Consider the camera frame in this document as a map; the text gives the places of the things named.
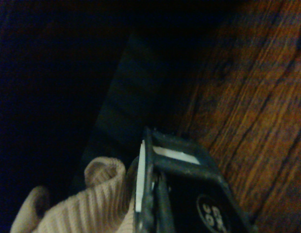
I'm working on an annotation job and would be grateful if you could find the brown shoe rack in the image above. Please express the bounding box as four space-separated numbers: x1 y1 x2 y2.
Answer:
0 0 301 233

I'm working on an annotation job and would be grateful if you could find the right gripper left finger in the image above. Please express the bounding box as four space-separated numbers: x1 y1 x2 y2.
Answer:
134 126 163 233

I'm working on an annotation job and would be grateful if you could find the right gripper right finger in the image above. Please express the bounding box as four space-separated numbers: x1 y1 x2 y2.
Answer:
147 130 259 233

